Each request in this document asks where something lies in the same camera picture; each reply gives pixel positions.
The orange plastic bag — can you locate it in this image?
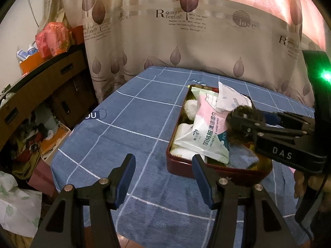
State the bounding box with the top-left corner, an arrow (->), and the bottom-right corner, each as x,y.
35,22 -> 70,58

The pink and white wipes packet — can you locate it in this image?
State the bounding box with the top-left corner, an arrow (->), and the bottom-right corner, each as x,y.
173,86 -> 232,164

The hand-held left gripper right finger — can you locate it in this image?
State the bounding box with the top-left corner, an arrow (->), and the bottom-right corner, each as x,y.
192,154 -> 298,248

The black cable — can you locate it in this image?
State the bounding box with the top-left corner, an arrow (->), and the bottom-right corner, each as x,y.
299,219 -> 314,238

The brown fluffy hair tie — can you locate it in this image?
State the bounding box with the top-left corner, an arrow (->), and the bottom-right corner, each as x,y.
224,105 -> 265,145

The leaf print curtain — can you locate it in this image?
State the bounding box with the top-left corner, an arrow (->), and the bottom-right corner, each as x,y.
44,0 -> 326,106

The light blue towel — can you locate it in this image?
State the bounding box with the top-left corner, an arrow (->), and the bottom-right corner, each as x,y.
228,143 -> 260,169

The red tin box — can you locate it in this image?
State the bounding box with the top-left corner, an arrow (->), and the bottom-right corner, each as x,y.
166,84 -> 273,188

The white towel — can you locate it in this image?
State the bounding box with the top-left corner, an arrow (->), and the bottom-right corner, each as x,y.
171,123 -> 209,164

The person's right hand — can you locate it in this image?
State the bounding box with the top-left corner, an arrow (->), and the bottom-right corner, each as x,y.
293,169 -> 331,212

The blue checked blanket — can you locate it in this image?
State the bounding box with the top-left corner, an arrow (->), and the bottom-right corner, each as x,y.
50,66 -> 318,246

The pile of clutter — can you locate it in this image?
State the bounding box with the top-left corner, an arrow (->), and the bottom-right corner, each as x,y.
0,103 -> 71,181

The pink box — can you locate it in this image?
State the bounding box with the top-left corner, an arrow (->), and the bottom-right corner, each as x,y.
28,157 -> 59,199

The wooden cabinet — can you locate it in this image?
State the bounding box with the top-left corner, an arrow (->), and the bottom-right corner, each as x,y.
0,43 -> 97,155

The red orange box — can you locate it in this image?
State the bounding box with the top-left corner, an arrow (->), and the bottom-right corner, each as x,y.
69,25 -> 85,45

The white leaf print paper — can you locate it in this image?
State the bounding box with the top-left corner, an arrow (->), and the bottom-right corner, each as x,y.
0,170 -> 43,238

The white plastic packet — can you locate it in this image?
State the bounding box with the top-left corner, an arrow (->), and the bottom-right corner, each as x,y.
216,81 -> 250,113

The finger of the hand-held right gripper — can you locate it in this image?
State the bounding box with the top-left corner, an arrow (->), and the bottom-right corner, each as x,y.
227,114 -> 313,145
256,109 -> 316,130

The white fluffy sock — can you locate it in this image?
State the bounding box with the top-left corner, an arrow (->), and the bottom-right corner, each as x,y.
184,99 -> 199,120

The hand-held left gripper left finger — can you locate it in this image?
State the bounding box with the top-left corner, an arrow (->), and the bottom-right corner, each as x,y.
37,153 -> 137,248

